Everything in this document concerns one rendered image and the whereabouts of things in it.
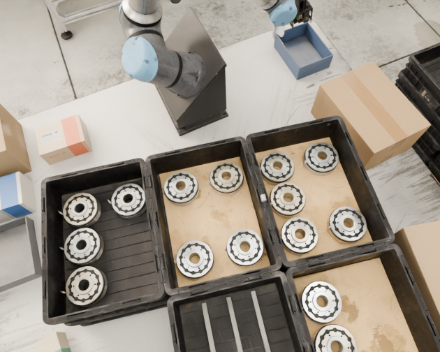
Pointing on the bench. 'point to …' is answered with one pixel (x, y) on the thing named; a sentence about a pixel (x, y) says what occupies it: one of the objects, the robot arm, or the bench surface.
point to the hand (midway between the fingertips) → (291, 29)
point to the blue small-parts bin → (303, 51)
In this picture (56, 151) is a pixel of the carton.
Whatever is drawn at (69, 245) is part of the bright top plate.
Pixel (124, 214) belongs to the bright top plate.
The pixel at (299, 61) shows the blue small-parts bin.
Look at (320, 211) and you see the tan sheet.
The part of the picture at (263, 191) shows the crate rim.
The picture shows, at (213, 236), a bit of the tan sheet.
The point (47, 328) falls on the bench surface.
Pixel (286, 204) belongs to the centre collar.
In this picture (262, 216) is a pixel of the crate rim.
